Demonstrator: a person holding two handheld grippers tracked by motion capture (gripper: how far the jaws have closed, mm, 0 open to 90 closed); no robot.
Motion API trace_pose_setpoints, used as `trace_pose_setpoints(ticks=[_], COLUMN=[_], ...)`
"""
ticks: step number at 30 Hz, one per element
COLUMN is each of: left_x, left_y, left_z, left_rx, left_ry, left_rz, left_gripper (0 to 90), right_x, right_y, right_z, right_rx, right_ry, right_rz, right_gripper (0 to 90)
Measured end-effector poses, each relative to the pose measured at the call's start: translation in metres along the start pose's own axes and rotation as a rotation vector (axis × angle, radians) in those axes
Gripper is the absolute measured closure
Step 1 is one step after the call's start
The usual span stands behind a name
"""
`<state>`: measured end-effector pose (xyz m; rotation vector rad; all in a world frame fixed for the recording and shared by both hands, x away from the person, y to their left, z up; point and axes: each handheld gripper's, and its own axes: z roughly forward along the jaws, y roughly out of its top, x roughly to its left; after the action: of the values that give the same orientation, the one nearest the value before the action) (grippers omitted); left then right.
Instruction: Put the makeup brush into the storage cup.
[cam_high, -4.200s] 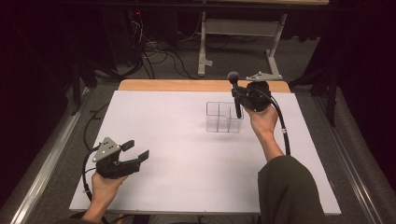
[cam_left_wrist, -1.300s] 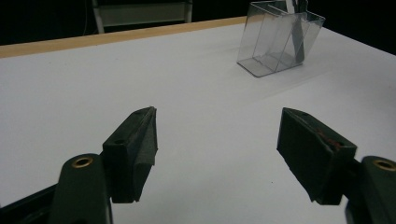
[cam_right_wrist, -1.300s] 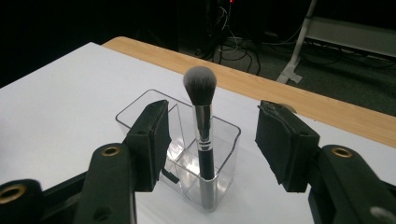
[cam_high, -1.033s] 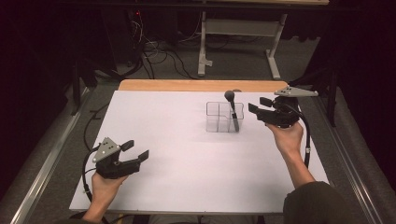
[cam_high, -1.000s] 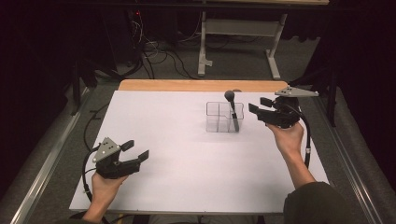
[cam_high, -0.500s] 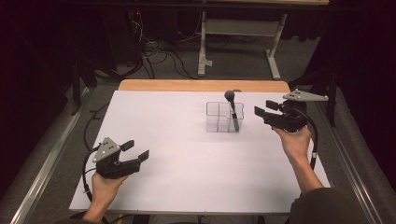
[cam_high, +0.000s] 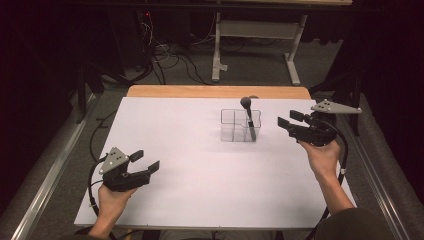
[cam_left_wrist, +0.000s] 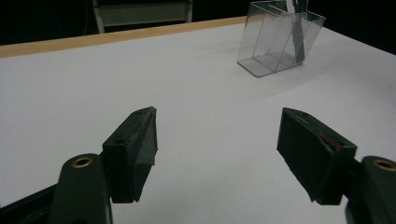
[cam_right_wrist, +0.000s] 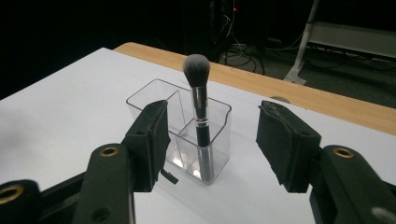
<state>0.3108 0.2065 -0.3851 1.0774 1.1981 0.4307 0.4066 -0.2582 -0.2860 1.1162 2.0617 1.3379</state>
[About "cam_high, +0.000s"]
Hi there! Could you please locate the tangle of floor cables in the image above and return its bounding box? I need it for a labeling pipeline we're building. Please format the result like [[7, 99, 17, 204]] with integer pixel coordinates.
[[133, 11, 214, 86]]

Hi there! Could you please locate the wooden table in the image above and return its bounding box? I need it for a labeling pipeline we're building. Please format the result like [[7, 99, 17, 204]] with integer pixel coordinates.
[[126, 84, 312, 100]]

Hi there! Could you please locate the person's right hand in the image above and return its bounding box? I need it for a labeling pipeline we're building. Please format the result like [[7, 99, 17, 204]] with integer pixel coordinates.
[[298, 139, 342, 183]]

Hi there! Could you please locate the black metal stand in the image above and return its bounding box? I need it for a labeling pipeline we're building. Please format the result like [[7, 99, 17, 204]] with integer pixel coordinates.
[[74, 63, 106, 125], [308, 71, 364, 137]]

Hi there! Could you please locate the white board sheet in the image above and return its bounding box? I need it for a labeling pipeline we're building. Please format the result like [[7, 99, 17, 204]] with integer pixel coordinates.
[[73, 96, 358, 231]]

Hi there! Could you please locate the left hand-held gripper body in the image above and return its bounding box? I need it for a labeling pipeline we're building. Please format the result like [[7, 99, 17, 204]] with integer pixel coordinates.
[[99, 146, 153, 193]]

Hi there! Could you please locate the person's left hand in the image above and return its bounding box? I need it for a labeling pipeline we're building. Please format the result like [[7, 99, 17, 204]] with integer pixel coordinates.
[[97, 185, 138, 222]]

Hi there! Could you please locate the hand-held gripper cable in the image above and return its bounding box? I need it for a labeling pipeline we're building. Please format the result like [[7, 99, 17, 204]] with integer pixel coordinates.
[[87, 154, 109, 218], [305, 119, 350, 240]]

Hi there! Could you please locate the black floor cable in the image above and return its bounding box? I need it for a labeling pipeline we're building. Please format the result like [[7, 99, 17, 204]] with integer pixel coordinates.
[[88, 110, 118, 162]]

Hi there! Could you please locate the aluminium floor rail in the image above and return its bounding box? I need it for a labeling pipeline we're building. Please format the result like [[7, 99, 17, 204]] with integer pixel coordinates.
[[9, 93, 101, 240], [339, 109, 414, 240]]

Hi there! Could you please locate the black makeup brush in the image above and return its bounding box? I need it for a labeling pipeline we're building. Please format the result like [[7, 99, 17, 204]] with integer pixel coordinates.
[[239, 96, 258, 142]]

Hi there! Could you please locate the clear plastic organizer box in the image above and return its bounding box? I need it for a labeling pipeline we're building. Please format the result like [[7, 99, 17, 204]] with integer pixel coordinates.
[[220, 108, 262, 143]]

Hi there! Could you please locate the white metal desk frame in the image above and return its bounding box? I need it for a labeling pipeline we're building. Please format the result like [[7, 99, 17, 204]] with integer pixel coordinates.
[[211, 11, 309, 86]]

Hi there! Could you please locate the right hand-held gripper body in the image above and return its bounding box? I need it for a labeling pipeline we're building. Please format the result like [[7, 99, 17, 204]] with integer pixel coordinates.
[[288, 99, 363, 148]]

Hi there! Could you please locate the right hand-held gripper cable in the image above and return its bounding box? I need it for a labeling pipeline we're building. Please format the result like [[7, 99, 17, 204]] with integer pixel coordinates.
[[305, 119, 350, 240]]

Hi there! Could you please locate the left hand-held gripper cable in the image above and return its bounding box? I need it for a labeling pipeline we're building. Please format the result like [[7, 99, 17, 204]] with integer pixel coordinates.
[[87, 154, 109, 218]]

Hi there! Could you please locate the person's dark right sleeve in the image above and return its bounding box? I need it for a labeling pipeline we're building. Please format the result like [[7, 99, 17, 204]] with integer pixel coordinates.
[[314, 207, 398, 240]]

